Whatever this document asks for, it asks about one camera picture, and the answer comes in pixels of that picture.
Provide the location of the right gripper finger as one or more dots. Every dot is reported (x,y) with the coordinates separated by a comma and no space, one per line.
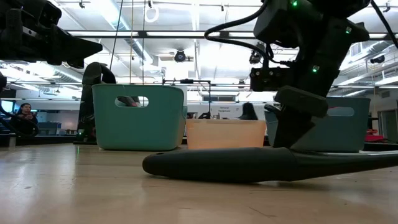
(271,109)
(298,105)

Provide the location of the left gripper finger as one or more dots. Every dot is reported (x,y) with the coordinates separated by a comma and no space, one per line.
(74,46)

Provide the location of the black ladle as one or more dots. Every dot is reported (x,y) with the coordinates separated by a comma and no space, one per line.
(217,165)

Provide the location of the person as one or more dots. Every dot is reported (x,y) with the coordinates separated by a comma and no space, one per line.
(26,110)
(248,112)

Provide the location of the white labelled cabinet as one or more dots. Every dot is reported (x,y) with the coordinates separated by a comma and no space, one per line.
(227,109)

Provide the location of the blue-grey plastic bin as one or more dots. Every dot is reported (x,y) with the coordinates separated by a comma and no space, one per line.
(342,133)

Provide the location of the orange translucent plastic bin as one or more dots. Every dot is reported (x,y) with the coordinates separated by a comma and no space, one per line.
(224,135)

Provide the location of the computer monitor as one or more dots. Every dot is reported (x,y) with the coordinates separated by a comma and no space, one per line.
(6,106)

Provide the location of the red storage box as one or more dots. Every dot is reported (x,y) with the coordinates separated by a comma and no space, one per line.
(374,138)

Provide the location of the thin black metal stand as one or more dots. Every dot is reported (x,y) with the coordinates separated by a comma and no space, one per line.
(186,81)

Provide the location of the grey metal cabinet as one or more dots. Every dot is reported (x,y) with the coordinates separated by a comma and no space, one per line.
(388,124)

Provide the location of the teal plastic bin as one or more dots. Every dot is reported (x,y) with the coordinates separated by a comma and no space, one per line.
(140,130)

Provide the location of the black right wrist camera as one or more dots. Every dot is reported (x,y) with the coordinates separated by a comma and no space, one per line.
(267,79)

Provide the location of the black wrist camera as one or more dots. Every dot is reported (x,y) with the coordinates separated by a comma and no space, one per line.
(267,79)
(51,14)

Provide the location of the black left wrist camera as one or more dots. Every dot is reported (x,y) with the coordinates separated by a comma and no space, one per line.
(51,14)

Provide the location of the silver ventilation duct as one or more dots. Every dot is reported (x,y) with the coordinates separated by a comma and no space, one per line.
(46,74)
(385,46)

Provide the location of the black overhead camera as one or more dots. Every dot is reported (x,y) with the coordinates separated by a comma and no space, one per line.
(179,56)

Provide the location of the black overhead frame beam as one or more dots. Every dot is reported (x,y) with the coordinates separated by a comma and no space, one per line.
(186,34)

